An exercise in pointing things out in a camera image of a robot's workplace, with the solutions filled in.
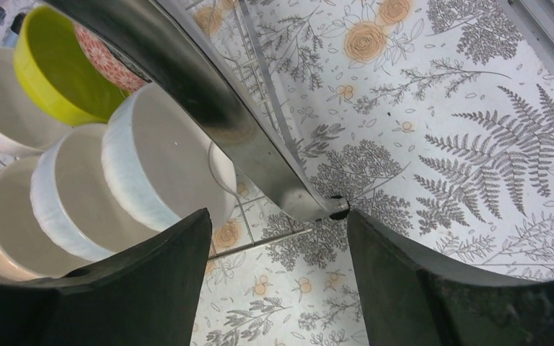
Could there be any white ceramic bowl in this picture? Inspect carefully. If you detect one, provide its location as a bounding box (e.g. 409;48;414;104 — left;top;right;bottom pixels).
0;47;73;157

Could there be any white ribbed bowl front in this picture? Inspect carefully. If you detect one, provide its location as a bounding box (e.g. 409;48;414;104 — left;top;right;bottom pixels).
30;123;158;262

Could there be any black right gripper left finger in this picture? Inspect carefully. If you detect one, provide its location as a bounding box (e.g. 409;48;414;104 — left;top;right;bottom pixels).
0;209;212;345

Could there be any stainless steel dish rack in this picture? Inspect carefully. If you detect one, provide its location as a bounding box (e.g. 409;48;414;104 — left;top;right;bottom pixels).
50;1;350;222

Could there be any floral patterned table mat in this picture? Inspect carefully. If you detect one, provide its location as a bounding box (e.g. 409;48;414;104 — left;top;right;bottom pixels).
185;1;554;345

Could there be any beige floral bowl rear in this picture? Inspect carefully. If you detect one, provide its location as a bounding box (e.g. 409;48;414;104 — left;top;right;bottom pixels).
0;156;90;281

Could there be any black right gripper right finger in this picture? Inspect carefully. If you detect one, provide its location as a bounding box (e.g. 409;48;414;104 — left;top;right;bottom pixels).
347;210;554;345

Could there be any yellow green bowl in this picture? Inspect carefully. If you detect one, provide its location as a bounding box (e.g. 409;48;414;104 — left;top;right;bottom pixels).
13;6;128;126

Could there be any white ribbed bowl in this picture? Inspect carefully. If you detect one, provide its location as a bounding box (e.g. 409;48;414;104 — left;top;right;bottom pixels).
101;83;237;231
30;123;158;262

